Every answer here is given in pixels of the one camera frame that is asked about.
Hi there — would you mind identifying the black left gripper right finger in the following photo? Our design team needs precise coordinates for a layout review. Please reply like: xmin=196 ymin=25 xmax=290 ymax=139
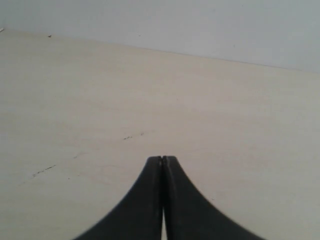
xmin=162 ymin=156 xmax=261 ymax=240

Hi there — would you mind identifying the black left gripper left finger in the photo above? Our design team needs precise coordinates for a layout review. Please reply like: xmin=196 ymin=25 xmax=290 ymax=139
xmin=76 ymin=156 xmax=163 ymax=240

